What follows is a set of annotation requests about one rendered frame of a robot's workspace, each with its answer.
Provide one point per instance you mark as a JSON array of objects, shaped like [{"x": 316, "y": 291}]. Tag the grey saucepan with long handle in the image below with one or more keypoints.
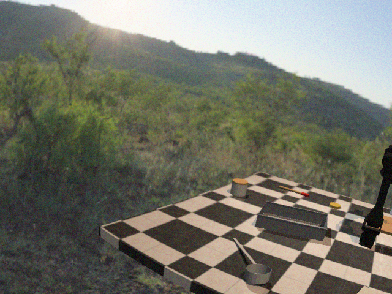
[{"x": 255, "y": 273}]

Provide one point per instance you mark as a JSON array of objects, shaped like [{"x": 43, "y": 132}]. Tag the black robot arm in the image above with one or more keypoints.
[{"x": 375, "y": 217}]

